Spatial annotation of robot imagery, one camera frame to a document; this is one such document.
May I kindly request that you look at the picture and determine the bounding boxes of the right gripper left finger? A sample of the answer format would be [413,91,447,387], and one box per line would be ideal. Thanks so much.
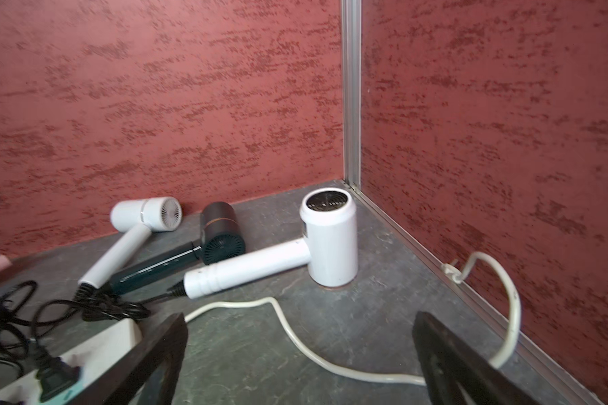
[70,313,188,404]

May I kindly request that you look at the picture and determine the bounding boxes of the white round hair dryer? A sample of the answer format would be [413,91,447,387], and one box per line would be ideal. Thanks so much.
[168,187,359,300]

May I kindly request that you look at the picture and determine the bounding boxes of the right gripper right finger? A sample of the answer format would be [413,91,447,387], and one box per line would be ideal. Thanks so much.
[412,312,536,404]

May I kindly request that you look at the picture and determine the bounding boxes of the black cord of green dryer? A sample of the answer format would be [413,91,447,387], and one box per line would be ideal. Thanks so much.
[0,279,39,350]

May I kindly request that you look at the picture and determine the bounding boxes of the white square hair dryer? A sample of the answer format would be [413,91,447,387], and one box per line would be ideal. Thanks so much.
[74,197,182,301]

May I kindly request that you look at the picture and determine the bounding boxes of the black cord of white round dryer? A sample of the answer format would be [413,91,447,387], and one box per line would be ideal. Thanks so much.
[27,298,153,403]

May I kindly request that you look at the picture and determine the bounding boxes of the dark green hair dryer back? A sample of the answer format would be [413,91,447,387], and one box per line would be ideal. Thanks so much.
[100,202,246,295]

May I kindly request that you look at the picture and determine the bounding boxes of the white power strip coloured sockets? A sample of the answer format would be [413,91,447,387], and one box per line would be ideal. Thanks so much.
[0,319,142,404]

